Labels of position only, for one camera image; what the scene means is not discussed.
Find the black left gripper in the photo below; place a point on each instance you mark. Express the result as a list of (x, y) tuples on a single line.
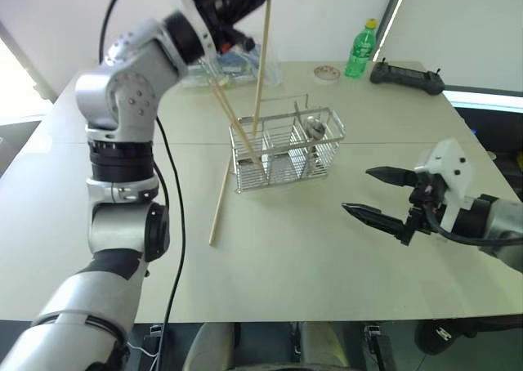
[(209, 4)]

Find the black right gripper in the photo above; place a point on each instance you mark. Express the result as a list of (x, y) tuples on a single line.
[(427, 201)]

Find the wooden chopstick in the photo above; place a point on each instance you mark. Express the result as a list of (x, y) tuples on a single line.
[(231, 113), (220, 203), (225, 110), (261, 68)]

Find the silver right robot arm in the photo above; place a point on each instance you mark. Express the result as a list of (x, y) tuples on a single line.
[(502, 220)]

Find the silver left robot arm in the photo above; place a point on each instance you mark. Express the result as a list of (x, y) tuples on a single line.
[(122, 97)]

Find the metal spoon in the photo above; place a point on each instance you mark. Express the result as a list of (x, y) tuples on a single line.
[(315, 126)]

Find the clear plastic bag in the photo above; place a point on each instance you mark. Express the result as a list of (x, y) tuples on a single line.
[(241, 62)]

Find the white tape roll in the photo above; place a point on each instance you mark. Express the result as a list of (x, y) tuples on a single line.
[(327, 73)]

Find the black remote controller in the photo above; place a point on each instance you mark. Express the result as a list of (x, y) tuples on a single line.
[(408, 77)]

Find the green plastic bottle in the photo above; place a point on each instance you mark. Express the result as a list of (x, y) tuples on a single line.
[(359, 50)]

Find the black rounded shape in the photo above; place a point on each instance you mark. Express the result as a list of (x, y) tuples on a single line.
[(449, 332)]

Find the grey rounded shape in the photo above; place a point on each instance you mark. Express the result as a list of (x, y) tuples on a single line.
[(324, 344), (210, 346)]

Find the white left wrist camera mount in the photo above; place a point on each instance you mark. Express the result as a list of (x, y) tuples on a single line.
[(191, 3)]

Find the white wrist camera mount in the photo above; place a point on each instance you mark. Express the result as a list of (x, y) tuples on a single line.
[(191, 3), (453, 162)]

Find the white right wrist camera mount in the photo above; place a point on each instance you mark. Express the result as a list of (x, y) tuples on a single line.
[(453, 162)]

